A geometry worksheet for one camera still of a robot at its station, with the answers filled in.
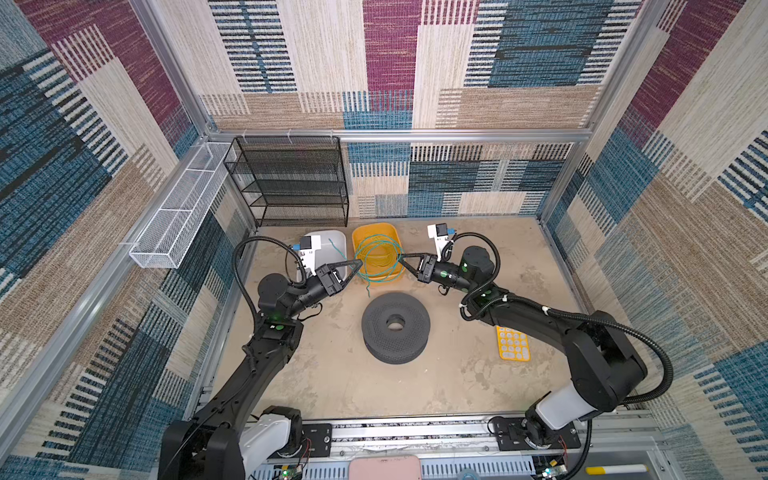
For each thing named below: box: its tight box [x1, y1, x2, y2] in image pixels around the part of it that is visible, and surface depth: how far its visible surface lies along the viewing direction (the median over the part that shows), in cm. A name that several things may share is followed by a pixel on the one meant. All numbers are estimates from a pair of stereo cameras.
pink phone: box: [348, 456, 421, 480], surface depth 70 cm
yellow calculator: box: [496, 325, 531, 362], surface depth 88 cm
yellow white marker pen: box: [585, 464, 649, 475], surface depth 71 cm
